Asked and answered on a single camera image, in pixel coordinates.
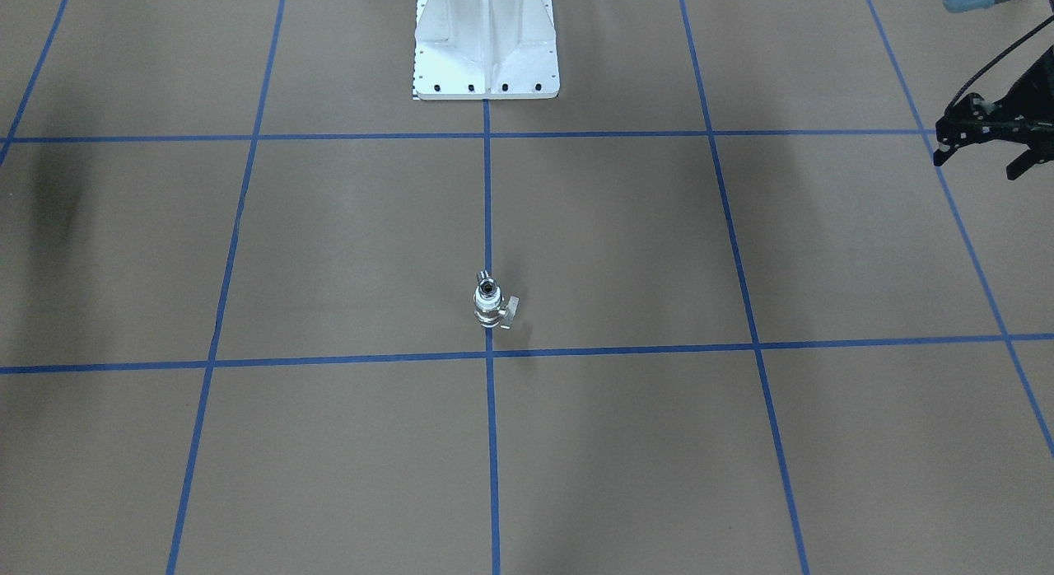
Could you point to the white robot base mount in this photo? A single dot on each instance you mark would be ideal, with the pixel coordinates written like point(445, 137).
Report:
point(485, 50)

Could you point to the blue grey robot arm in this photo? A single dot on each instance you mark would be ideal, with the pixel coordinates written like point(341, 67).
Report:
point(960, 6)

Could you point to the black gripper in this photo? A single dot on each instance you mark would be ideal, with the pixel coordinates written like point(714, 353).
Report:
point(965, 127)

